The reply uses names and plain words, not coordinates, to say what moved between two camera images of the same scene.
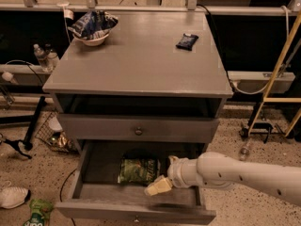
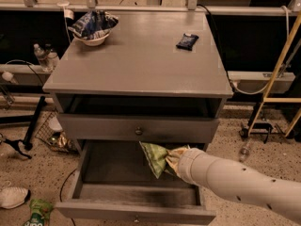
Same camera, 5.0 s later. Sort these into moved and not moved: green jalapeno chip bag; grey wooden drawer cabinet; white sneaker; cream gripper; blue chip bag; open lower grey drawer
Moved: green jalapeno chip bag; cream gripper
Not moved: open lower grey drawer; grey wooden drawer cabinet; white sneaker; blue chip bag
